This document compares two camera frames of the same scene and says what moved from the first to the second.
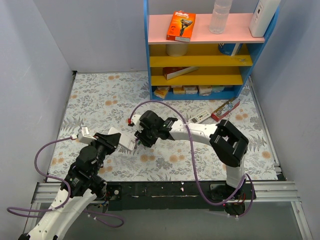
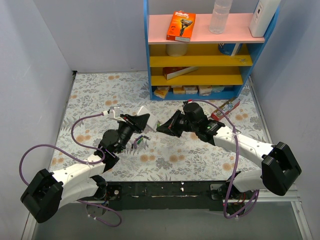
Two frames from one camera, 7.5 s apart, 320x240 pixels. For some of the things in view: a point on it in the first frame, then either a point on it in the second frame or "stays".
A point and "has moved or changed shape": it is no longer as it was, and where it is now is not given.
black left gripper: (107, 141) to (132, 124)
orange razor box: (181, 26) stays
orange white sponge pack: (179, 89) stays
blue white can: (231, 49) stays
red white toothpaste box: (230, 105) stays
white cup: (176, 50) stays
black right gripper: (145, 137) to (180, 122)
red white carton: (171, 72) stays
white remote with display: (126, 140) has moved or changed shape
